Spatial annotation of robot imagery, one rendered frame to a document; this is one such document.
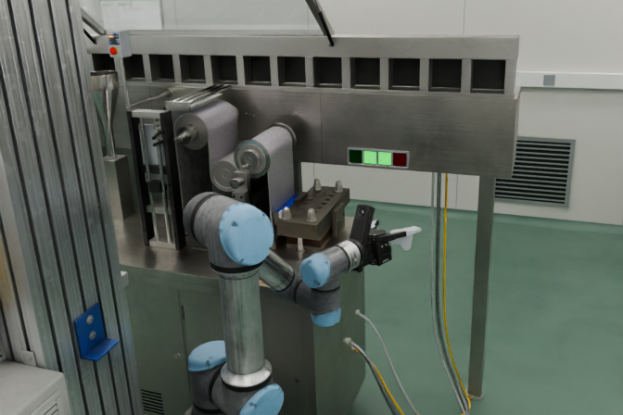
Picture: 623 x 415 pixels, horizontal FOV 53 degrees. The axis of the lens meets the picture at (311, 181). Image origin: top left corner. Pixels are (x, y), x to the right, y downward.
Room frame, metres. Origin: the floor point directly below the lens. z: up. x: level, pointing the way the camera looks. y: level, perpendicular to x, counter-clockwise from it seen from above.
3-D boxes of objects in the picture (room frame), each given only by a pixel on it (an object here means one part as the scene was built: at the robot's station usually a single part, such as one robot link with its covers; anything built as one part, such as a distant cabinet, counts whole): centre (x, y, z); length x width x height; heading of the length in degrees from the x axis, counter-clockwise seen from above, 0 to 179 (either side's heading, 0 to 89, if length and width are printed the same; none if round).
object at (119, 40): (2.44, 0.72, 1.66); 0.07 x 0.07 x 0.10; 59
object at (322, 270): (1.38, -0.02, 1.21); 0.11 x 0.08 x 0.09; 133
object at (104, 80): (2.57, 0.85, 1.50); 0.14 x 0.14 x 0.06
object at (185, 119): (2.42, 0.40, 1.33); 0.25 x 0.14 x 0.14; 159
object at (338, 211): (2.27, -0.10, 0.96); 0.10 x 0.03 x 0.11; 159
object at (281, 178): (2.30, 0.12, 1.11); 0.23 x 0.01 x 0.18; 159
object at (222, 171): (2.37, 0.28, 1.17); 0.26 x 0.12 x 0.12; 159
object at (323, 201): (2.29, -0.01, 1.00); 0.40 x 0.16 x 0.06; 159
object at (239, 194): (2.18, 0.26, 1.05); 0.06 x 0.05 x 0.31; 159
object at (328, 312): (1.40, -0.01, 1.12); 0.11 x 0.08 x 0.11; 43
